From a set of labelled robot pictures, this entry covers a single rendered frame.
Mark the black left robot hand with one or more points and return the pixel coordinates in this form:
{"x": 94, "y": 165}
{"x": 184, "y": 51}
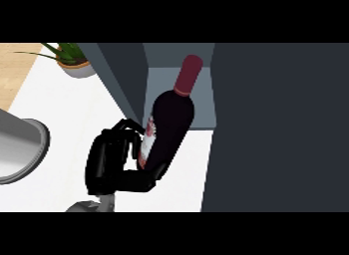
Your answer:
{"x": 104, "y": 166}

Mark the dark red wine bottle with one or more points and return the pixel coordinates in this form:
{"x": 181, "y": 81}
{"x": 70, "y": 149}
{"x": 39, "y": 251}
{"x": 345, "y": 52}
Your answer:
{"x": 168, "y": 129}

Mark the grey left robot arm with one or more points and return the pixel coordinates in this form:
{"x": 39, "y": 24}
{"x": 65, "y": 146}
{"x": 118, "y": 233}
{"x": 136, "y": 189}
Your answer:
{"x": 93, "y": 205}

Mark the grey open cabinet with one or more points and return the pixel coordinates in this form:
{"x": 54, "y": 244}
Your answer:
{"x": 131, "y": 79}

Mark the dark grey cabinet door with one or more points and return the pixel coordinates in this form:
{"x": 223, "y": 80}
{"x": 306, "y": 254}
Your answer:
{"x": 283, "y": 127}

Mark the grey cylindrical pot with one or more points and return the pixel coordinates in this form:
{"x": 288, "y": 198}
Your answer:
{"x": 8, "y": 149}

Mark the green potted plant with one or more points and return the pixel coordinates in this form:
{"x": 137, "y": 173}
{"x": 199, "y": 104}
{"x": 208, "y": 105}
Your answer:
{"x": 69, "y": 59}

